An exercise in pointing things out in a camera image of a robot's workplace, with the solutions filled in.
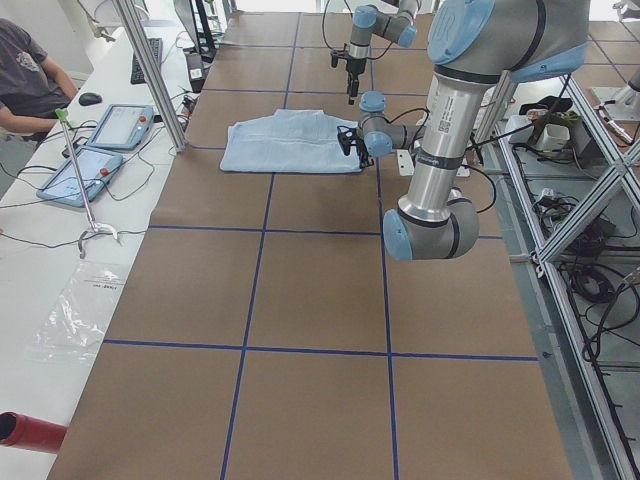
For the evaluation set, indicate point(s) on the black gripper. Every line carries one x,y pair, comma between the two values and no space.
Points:
353,68
358,144

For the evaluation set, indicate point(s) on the light blue button-up shirt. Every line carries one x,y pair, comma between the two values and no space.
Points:
289,141

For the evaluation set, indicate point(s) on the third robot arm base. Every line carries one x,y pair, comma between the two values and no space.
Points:
626,100

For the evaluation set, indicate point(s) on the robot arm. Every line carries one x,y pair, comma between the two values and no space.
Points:
532,40
368,21

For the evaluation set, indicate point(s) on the upper blue teach pendant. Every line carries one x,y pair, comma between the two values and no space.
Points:
122,127

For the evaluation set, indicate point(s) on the blue teach pendant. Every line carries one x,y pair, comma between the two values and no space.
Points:
97,167
122,127

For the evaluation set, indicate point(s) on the lower blue teach pendant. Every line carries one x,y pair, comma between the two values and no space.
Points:
97,167

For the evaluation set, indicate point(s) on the black computer mouse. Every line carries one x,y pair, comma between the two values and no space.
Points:
89,98

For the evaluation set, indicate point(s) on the metal reacher grabber tool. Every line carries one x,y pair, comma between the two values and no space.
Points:
95,228

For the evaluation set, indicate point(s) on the seated person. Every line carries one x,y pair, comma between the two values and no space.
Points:
33,85

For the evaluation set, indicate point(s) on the clear plastic bag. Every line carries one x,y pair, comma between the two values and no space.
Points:
75,326

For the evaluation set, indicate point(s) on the red cylinder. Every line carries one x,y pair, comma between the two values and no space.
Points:
28,433

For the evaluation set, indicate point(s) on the aluminium frame post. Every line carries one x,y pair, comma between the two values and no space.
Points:
138,39

